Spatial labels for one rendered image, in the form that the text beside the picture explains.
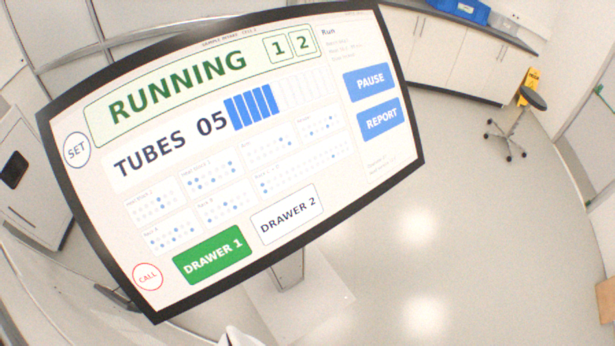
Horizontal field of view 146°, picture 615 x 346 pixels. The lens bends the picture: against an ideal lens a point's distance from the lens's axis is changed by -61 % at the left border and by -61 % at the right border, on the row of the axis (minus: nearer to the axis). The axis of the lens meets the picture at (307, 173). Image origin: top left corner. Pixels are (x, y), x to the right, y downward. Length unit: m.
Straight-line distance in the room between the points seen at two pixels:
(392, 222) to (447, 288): 0.54
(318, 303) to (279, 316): 0.20
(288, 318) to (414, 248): 0.82
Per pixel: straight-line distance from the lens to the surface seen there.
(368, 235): 1.42
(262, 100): 0.28
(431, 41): 2.50
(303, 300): 1.24
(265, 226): 0.30
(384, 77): 0.39
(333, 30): 0.36
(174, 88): 0.28
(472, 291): 1.64
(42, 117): 0.34
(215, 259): 0.30
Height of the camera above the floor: 1.27
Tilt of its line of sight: 53 degrees down
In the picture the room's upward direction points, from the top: 2 degrees clockwise
